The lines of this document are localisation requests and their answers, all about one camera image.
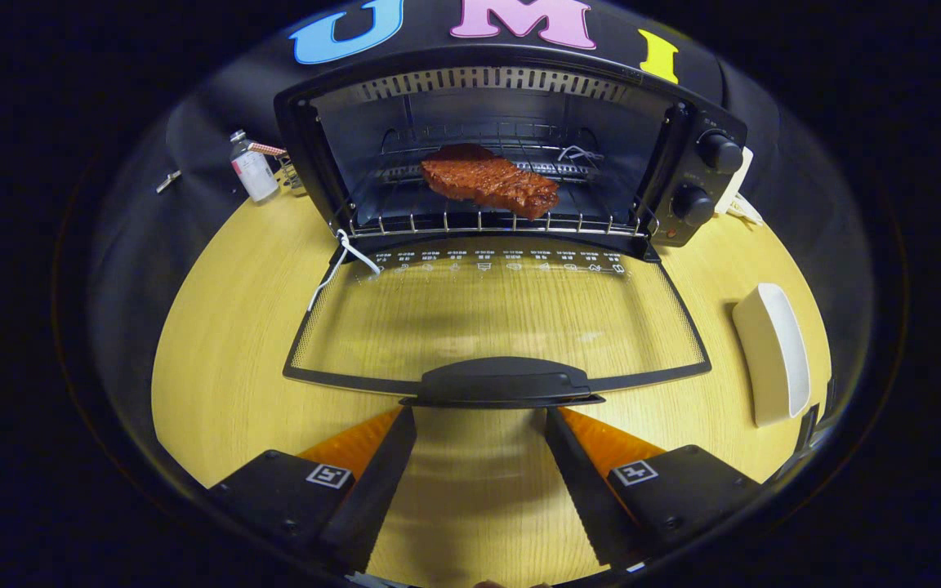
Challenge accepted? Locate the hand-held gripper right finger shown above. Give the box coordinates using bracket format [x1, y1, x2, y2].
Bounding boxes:
[544, 406, 765, 571]

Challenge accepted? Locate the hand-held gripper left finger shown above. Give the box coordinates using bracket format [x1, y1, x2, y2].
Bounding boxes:
[209, 406, 418, 572]

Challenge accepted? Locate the black toaster oven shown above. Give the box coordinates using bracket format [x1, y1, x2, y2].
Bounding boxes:
[274, 45, 749, 409]

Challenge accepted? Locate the brown grilled steak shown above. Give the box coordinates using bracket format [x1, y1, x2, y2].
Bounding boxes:
[421, 145, 560, 220]

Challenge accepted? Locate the white pop-up toaster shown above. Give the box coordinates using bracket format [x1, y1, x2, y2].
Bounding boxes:
[716, 145, 755, 217]

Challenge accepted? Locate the white plastic tray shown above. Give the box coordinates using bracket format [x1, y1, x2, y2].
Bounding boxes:
[732, 283, 812, 429]

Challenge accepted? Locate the clear bottle with pink label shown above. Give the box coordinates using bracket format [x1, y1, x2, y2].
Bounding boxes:
[230, 129, 280, 203]

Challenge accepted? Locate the small wire mesh basket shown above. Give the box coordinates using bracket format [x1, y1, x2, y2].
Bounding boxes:
[279, 159, 308, 198]

